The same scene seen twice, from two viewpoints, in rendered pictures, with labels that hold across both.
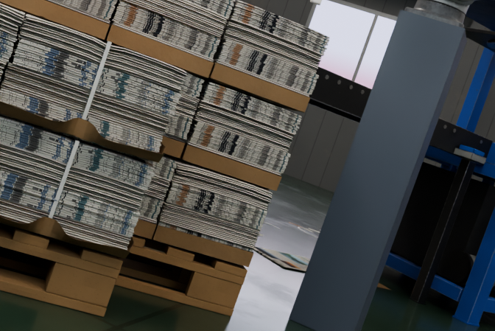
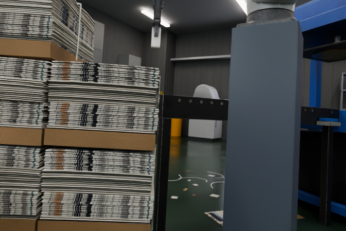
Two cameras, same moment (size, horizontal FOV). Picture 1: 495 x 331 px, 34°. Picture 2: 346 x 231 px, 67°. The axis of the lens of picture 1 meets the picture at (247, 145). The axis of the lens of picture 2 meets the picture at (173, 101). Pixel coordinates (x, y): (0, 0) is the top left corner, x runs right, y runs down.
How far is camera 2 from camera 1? 1.59 m
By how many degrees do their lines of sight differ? 14
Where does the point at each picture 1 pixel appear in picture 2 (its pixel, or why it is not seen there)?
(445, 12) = (274, 15)
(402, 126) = (267, 131)
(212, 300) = not seen: outside the picture
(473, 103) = (314, 90)
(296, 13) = (225, 78)
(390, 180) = (273, 188)
